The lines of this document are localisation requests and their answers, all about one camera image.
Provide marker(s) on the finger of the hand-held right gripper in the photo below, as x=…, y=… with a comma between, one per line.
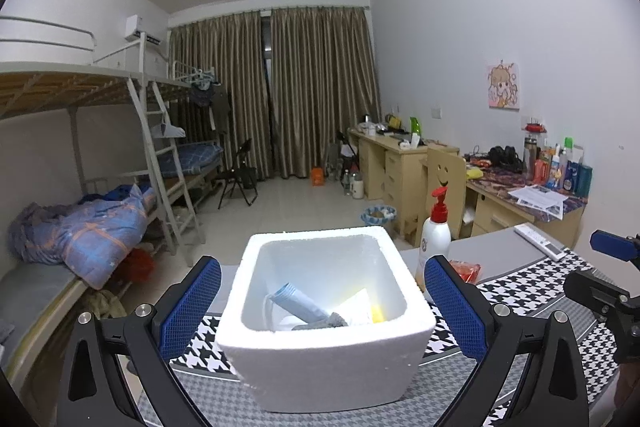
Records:
x=595, y=292
x=610, y=243

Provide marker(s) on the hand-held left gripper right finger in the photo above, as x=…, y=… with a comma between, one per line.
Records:
x=455, y=307

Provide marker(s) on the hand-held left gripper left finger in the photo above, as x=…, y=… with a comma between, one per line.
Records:
x=190, y=309

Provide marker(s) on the yellow foam net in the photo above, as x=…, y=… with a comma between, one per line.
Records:
x=378, y=314

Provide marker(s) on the white towel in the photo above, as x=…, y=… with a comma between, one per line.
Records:
x=355, y=307

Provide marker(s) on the white foam tube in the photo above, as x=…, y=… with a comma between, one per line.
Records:
x=300, y=302

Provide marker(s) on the grey cloth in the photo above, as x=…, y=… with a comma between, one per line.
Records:
x=322, y=323

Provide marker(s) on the white foam box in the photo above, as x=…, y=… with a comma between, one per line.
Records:
x=325, y=367

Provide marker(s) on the red snack packet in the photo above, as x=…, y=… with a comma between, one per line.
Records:
x=465, y=269

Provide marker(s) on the red cloth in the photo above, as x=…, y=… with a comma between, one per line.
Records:
x=140, y=264

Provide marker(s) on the white pump lotion bottle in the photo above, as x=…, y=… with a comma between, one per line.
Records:
x=435, y=242

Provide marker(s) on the white remote control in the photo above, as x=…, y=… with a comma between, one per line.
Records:
x=540, y=242

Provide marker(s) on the houndstooth table mat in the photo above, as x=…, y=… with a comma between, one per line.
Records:
x=525, y=302

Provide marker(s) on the white paper sheets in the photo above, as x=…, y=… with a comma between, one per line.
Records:
x=540, y=197

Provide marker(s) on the row of toiletry bottles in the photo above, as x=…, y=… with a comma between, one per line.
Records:
x=562, y=167

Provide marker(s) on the wooden desk with patterned cover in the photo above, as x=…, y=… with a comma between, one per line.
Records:
x=492, y=212

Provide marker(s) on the blue plaid blanket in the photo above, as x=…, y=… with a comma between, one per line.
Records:
x=85, y=232

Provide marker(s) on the wooden chair with smiley cutout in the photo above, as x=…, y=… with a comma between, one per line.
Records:
x=445, y=169

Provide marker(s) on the black folding chair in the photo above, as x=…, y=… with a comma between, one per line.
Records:
x=240, y=177

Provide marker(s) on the white metal bunk bed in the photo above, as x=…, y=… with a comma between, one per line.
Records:
x=200, y=157
x=50, y=82

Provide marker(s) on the wooden desk with drawers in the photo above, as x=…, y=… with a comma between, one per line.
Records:
x=390, y=167

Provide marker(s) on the cluster of plastic bottles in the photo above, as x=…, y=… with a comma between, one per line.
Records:
x=352, y=184

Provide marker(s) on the green bottle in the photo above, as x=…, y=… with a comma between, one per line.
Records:
x=415, y=129

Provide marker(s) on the orange container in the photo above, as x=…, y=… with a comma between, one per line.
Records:
x=318, y=177

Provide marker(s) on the dark hanging clothes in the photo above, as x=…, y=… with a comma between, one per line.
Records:
x=212, y=102

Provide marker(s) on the brown striped curtain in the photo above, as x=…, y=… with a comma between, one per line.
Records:
x=225, y=97
x=325, y=92

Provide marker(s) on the white air conditioner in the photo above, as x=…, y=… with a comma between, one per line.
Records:
x=142, y=29

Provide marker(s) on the cartoon wall poster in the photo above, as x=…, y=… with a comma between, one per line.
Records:
x=503, y=86

